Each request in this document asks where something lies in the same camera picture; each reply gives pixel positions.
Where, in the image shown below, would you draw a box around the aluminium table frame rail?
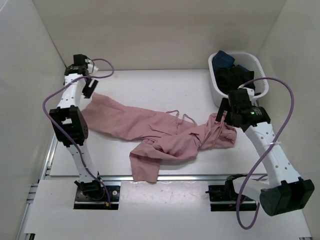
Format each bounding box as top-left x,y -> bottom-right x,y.
47,174 -> 271,182

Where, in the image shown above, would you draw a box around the pink trousers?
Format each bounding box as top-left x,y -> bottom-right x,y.
81,93 -> 237,183

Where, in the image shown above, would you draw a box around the left side aluminium rail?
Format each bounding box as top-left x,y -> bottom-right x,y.
16,134 -> 58,240

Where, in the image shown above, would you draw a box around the blue folded garment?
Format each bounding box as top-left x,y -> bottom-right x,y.
211,50 -> 249,72

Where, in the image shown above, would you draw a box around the white plastic basket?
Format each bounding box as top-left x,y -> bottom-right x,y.
208,50 -> 269,107

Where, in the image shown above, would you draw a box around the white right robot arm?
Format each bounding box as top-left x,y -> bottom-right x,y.
216,88 -> 315,216

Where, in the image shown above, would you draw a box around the black folded garment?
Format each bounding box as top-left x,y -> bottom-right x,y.
214,67 -> 255,95

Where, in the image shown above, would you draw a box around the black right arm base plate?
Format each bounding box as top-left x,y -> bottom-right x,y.
205,185 -> 257,212

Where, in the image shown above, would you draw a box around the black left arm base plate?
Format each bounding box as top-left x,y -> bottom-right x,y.
73,181 -> 121,210

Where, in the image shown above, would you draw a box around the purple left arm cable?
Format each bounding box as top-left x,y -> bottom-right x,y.
41,57 -> 115,201

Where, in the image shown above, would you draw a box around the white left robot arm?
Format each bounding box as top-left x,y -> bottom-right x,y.
49,54 -> 105,200

